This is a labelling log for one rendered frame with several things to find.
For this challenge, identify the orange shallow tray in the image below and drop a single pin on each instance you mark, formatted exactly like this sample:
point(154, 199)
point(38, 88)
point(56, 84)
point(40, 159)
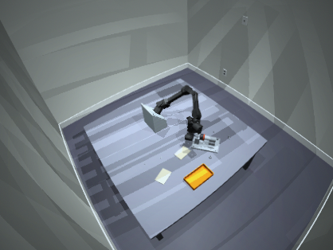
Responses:
point(198, 176)

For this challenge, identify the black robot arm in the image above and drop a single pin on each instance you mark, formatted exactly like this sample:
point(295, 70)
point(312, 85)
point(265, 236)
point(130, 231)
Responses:
point(196, 114)

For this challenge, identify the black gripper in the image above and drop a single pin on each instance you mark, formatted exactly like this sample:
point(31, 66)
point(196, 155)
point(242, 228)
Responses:
point(190, 134)

